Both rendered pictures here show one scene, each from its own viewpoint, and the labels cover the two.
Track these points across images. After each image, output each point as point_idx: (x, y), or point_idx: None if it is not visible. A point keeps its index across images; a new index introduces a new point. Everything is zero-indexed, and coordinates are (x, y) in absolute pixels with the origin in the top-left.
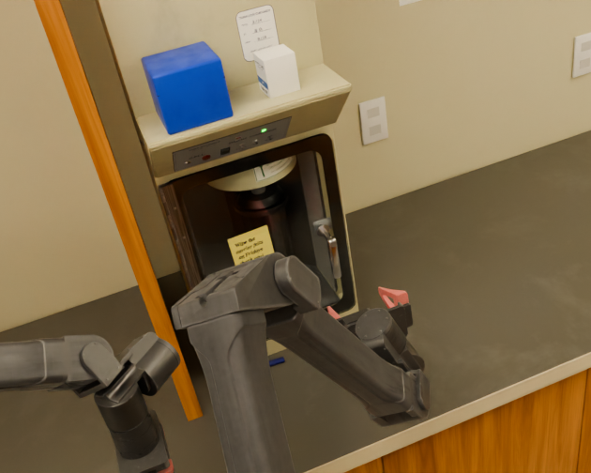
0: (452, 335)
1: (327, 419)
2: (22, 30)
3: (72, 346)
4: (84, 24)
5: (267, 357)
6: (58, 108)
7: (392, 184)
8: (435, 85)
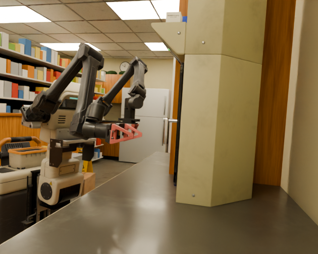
0: (120, 213)
1: (129, 182)
2: (295, 42)
3: (135, 84)
4: (303, 38)
5: (76, 59)
6: (292, 79)
7: None
8: None
